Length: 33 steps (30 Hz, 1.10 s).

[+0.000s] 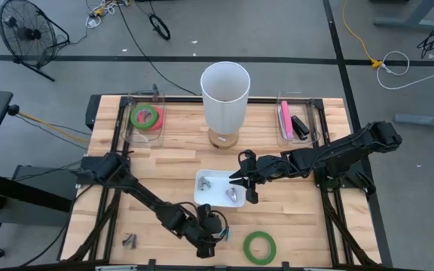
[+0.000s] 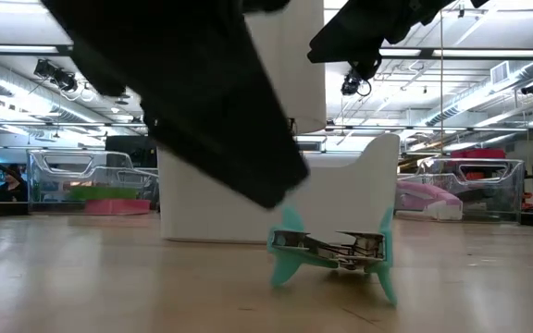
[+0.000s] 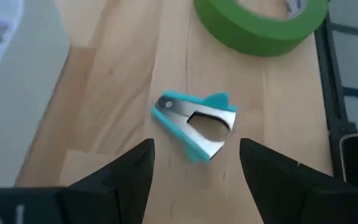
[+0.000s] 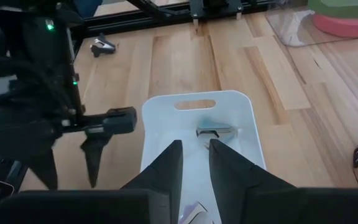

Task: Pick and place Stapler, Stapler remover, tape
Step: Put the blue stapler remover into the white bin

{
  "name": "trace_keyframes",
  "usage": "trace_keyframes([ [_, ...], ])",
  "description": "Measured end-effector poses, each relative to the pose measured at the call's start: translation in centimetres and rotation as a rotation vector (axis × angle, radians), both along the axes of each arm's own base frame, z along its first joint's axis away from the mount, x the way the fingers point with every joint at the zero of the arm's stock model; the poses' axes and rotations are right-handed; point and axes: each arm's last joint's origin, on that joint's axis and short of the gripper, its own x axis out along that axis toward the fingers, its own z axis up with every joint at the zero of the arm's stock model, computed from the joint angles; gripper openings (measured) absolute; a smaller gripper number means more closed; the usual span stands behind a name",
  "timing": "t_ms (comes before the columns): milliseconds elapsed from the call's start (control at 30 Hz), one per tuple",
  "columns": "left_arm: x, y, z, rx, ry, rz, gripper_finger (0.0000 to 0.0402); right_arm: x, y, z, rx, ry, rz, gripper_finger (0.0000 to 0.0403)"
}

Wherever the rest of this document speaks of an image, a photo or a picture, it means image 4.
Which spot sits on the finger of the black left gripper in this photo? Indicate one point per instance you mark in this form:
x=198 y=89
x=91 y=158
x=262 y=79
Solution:
x=94 y=152
x=45 y=169

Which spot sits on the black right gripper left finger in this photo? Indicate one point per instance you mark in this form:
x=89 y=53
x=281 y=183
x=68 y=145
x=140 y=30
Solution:
x=166 y=174

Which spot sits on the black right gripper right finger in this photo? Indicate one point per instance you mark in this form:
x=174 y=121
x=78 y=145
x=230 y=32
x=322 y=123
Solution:
x=232 y=174

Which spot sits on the teal staple remover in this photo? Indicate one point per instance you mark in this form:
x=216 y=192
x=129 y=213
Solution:
x=216 y=129

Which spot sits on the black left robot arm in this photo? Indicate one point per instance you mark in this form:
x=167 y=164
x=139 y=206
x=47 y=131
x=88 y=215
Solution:
x=26 y=46

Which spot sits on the black staple remover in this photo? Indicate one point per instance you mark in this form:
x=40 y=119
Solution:
x=102 y=46

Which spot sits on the pink tape roll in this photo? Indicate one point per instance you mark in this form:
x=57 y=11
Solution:
x=346 y=29

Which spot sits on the green tape roll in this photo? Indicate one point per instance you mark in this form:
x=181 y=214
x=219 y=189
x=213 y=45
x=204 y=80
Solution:
x=343 y=9

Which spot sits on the white plastic bin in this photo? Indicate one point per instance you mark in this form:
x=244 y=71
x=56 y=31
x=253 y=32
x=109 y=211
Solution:
x=228 y=105

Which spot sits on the clear plastic bin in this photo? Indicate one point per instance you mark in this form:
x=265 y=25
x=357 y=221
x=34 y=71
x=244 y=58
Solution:
x=291 y=31

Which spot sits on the black aluminium frame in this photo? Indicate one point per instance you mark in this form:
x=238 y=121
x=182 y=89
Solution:
x=135 y=21

